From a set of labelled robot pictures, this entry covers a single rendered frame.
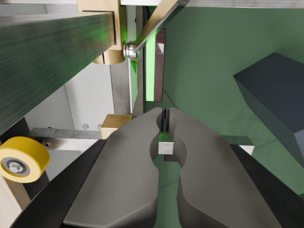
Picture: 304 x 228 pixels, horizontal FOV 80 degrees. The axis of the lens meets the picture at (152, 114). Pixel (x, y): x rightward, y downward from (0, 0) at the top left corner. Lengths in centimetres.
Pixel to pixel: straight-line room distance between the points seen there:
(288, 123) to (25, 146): 78
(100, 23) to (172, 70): 99
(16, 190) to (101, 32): 37
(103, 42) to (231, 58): 107
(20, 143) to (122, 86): 23
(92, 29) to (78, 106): 46
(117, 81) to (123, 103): 6
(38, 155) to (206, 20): 101
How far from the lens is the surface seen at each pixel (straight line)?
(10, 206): 51
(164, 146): 36
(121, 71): 44
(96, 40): 18
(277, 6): 29
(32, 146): 37
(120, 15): 25
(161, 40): 42
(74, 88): 59
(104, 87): 56
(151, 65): 43
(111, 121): 34
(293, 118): 83
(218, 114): 135
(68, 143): 39
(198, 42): 115
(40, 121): 51
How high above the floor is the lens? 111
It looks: 60 degrees down
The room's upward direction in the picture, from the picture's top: 176 degrees counter-clockwise
